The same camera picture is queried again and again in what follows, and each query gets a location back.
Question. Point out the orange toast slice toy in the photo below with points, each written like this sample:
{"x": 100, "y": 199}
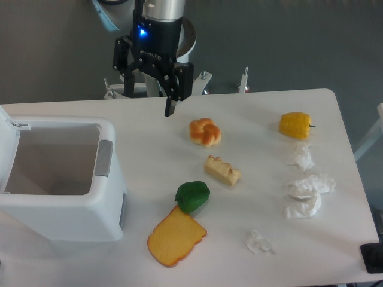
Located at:
{"x": 175, "y": 237}

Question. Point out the crumpled white tissue large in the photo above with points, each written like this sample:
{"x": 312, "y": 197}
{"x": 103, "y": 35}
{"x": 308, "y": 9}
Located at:
{"x": 305, "y": 195}

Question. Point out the green toy bell pepper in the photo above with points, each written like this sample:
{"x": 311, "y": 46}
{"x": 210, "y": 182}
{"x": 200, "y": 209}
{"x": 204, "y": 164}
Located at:
{"x": 192, "y": 195}

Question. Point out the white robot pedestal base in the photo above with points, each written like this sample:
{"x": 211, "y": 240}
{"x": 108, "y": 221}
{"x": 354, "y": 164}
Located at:
{"x": 151, "y": 87}

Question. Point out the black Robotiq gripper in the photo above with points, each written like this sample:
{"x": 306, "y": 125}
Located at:
{"x": 153, "y": 46}

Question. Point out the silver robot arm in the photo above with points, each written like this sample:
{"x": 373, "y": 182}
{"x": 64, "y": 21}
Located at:
{"x": 117, "y": 15}

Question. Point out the crumpled white tissue small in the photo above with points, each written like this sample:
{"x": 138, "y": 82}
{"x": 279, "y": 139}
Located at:
{"x": 256, "y": 243}

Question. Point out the black device at edge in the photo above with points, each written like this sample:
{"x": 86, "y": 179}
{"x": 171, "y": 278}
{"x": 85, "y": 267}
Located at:
{"x": 372, "y": 257}

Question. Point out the white trash can lid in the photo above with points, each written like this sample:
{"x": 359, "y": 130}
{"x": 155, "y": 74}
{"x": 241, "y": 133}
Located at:
{"x": 10, "y": 136}

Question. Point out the yellow toy bell pepper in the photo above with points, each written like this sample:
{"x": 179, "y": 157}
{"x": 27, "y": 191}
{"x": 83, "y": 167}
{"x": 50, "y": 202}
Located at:
{"x": 295, "y": 125}

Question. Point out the knotted bread roll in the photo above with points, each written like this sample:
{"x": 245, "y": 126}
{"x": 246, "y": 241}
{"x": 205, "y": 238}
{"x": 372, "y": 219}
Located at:
{"x": 204, "y": 132}

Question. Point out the beige cake slice toy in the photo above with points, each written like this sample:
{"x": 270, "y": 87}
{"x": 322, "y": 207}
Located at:
{"x": 222, "y": 171}

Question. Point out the crumpled white tissue upper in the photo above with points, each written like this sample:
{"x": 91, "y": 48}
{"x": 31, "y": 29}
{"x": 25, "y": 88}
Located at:
{"x": 301, "y": 157}

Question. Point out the white table frame leg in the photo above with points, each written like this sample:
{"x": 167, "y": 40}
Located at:
{"x": 371, "y": 136}

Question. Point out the white trash can body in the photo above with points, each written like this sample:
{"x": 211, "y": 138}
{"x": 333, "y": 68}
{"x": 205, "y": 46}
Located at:
{"x": 66, "y": 182}

